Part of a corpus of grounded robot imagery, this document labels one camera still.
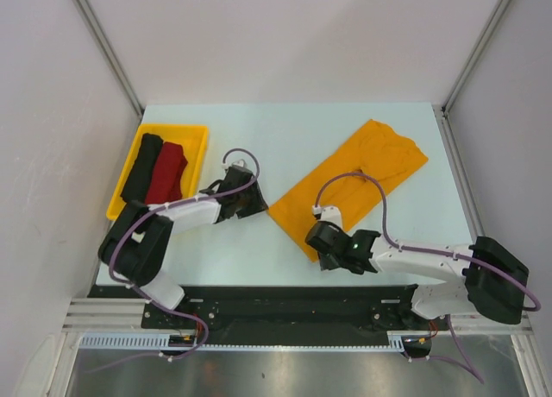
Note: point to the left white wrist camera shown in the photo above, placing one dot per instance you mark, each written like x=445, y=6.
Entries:
x=239, y=165

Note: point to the white slotted cable duct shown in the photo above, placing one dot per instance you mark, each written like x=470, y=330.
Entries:
x=177, y=343

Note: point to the left aluminium frame post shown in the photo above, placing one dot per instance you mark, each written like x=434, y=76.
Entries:
x=104, y=45

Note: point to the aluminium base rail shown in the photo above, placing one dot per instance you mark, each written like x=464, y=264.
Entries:
x=125, y=315

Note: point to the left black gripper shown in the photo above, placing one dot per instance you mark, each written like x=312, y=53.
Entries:
x=257, y=203

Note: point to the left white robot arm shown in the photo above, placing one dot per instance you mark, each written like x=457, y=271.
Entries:
x=136, y=244

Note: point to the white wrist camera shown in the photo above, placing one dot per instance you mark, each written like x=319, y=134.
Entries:
x=239, y=165
x=328, y=215

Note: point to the right aluminium frame post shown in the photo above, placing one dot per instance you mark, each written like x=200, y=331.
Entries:
x=481, y=44

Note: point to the yellow plastic tray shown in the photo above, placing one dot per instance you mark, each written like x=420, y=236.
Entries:
x=194, y=140

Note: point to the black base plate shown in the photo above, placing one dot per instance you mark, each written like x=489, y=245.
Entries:
x=305, y=316

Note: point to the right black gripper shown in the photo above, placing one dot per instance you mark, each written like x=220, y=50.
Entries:
x=326, y=263

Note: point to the red rolled t shirt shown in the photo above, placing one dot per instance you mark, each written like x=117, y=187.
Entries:
x=165, y=185

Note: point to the aluminium frame post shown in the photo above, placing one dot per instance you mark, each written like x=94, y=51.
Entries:
x=104, y=45
x=481, y=44

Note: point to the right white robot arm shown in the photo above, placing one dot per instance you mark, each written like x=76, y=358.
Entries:
x=483, y=277

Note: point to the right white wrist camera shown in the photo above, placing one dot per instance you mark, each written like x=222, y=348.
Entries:
x=328, y=215

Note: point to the orange t shirt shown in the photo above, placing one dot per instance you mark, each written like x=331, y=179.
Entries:
x=376, y=150

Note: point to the black rolled t shirt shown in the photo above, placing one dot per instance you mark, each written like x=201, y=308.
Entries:
x=140, y=174

